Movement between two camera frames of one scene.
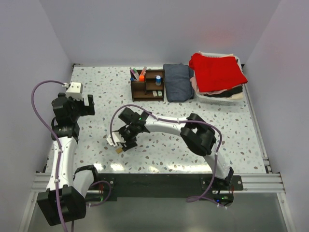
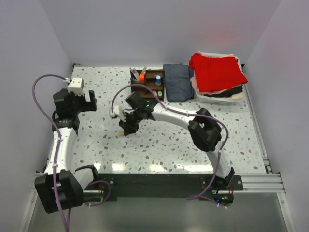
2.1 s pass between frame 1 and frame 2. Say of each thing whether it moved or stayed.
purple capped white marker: stayed
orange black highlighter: stayed
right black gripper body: moved
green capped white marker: stayed
